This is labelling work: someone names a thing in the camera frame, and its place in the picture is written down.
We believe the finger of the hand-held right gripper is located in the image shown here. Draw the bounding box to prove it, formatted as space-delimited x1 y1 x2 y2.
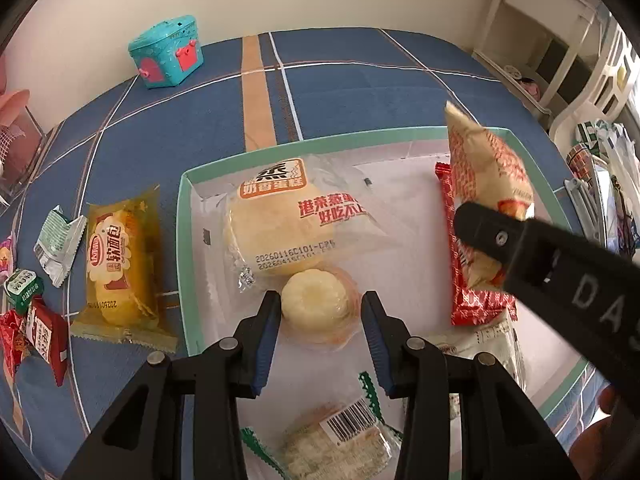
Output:
452 202 531 266

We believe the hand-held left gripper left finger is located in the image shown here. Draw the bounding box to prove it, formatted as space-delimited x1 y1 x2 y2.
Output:
62 290 282 480

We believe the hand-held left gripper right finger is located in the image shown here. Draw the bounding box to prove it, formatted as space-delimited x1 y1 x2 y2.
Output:
361 290 583 480

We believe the orange and white snack packet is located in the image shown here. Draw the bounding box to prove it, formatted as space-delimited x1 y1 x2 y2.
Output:
444 101 536 291

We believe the red patterned wafer packet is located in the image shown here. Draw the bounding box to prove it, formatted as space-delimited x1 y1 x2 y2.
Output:
434 162 518 327

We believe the green rimmed white box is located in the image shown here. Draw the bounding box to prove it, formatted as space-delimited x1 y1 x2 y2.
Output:
177 126 608 480

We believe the clear green cracker packet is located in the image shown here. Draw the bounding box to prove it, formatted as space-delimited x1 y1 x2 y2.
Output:
240 371 406 480

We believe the round cake clear packet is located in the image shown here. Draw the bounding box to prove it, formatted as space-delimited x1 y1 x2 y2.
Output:
195 152 401 293

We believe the yellow bread packet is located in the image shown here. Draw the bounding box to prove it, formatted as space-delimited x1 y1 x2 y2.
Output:
69 184 179 353

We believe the red flower print packet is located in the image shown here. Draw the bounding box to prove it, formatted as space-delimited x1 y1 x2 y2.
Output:
25 297 69 387

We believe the dark green snack packet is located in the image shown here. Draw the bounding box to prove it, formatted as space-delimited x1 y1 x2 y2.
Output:
2 268 45 313

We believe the maroon and white snack packet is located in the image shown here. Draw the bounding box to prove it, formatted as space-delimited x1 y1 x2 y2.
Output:
0 310 32 381

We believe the person's right hand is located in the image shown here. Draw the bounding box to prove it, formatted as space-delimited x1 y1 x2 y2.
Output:
570 385 640 480

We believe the pile of plastic bags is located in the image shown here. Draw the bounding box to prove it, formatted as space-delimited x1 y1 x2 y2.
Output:
567 120 640 186

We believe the pink item on shelf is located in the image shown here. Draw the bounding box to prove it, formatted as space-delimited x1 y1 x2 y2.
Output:
505 65 541 98

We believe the white plastic rack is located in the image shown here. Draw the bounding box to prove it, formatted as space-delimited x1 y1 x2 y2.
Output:
547 10 640 146

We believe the white bedside shelf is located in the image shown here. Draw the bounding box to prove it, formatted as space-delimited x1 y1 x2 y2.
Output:
470 0 601 111

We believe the mint green snack packet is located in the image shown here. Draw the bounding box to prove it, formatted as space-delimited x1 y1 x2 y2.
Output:
33 205 88 289

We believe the teal and pink toy box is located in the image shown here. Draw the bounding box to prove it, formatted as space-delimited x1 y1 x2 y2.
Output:
127 15 202 90

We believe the clear glass vase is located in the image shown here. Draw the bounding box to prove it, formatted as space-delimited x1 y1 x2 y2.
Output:
0 107 58 201

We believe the pink rose bouquet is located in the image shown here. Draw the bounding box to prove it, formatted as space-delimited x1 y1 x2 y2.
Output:
0 55 31 181

